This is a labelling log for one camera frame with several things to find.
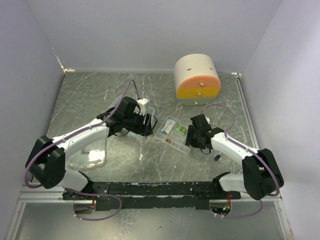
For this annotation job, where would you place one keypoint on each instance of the green sachet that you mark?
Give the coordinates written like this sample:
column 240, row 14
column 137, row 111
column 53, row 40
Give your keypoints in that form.
column 181, row 129

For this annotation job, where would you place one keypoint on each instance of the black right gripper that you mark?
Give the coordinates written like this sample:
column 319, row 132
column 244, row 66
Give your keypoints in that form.
column 189, row 140

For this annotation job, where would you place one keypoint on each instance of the white gauze pad on lid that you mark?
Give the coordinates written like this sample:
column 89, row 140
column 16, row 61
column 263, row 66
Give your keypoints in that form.
column 96, row 155

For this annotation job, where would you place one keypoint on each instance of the aluminium frame rail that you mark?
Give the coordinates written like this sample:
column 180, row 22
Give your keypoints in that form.
column 31, row 195

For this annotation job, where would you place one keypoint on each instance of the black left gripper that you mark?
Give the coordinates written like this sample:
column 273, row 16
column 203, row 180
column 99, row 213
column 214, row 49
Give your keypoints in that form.
column 144, row 129

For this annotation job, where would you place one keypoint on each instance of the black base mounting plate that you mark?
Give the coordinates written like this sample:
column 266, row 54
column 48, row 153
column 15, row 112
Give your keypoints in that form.
column 149, row 195

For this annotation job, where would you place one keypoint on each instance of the round drawer cabinet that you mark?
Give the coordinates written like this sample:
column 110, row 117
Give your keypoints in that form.
column 196, row 80

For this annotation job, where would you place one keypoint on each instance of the clear plastic box lid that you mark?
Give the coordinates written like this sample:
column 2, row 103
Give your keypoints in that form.
column 79, row 161

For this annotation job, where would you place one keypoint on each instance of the clear packet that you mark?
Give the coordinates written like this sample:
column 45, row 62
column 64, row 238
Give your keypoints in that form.
column 169, row 124

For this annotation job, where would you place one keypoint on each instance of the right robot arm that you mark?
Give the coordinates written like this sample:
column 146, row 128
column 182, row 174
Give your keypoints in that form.
column 260, row 175

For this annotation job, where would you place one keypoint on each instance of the clear compartment tray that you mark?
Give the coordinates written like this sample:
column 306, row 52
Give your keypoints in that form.
column 177, row 140

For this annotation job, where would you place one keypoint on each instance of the small dark blue cap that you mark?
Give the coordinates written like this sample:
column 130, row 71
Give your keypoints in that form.
column 217, row 157

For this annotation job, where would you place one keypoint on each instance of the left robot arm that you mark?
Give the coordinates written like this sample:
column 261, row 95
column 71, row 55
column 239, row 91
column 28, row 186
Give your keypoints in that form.
column 47, row 160

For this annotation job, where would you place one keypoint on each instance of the clear plastic storage box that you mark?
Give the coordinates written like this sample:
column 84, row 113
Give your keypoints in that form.
column 150, row 109

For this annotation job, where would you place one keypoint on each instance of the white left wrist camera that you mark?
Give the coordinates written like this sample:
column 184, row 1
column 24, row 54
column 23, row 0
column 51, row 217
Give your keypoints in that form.
column 142, row 105

